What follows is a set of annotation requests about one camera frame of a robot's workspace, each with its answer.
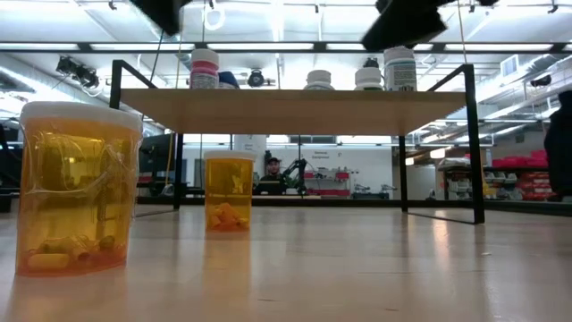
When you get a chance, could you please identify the wooden shelf black metal legs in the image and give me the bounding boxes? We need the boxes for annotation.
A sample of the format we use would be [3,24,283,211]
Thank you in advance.
[109,58,486,225]

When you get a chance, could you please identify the large white bottle teal label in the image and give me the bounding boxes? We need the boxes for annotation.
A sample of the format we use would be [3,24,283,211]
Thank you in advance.
[383,46,418,93]

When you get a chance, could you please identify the storage rack with bins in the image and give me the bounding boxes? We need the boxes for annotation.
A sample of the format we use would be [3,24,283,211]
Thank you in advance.
[437,149,553,202]

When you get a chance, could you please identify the pink medicine bottle white cap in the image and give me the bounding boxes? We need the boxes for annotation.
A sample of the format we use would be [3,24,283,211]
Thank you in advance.
[189,47,221,90]

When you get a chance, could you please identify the small orange pill bottle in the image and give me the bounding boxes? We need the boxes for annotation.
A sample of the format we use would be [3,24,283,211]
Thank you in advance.
[203,149,257,233]

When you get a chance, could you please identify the rack with red bins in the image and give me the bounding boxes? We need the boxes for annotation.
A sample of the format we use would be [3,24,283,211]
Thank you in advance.
[303,168,358,198]

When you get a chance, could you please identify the black overhead frame bar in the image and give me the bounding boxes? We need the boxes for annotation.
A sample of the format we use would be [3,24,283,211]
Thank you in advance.
[0,40,572,55]

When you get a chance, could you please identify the small white bottle teal label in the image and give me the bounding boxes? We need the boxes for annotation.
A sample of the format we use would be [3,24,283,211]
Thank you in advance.
[304,69,336,91]

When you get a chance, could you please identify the large orange pill bottle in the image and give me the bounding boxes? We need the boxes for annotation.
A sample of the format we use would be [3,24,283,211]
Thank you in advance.
[15,100,144,277]

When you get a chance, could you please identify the white aspirin bottle green label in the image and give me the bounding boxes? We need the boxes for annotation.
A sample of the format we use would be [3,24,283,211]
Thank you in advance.
[354,66,385,92]

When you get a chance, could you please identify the yellow hanging cable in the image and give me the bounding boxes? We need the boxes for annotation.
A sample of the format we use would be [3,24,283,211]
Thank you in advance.
[164,132,176,187]

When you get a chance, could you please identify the person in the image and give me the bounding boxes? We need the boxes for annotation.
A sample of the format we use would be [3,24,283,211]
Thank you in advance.
[543,89,572,198]
[253,156,288,196]

